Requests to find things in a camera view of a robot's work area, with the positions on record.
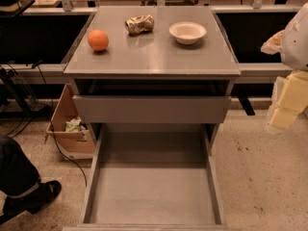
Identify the grey top drawer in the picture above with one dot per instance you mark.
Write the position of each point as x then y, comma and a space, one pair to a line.
152, 109

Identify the open grey middle drawer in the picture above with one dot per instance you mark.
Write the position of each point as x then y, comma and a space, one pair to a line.
156, 180

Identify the crumpled green white wrapper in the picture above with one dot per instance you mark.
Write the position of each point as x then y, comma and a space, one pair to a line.
74, 125

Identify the black shoe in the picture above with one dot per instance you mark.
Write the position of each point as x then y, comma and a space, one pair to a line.
32, 202

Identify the crumpled gold chip bag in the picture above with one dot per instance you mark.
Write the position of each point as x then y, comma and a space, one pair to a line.
139, 24

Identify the grey drawer cabinet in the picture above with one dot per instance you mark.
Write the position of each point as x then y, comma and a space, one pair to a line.
154, 63

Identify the person's dark trouser leg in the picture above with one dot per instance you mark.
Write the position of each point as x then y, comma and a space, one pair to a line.
19, 178

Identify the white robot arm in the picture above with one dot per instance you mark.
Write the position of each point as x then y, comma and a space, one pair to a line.
294, 45

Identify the white paper bowl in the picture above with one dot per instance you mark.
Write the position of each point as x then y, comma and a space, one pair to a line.
187, 33

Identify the orange fruit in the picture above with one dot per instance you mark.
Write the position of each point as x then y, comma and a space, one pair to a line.
98, 40

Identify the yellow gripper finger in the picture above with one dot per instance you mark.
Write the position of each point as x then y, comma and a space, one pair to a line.
273, 44
289, 100

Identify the cardboard box on floor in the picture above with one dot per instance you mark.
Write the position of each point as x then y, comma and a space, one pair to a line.
75, 145

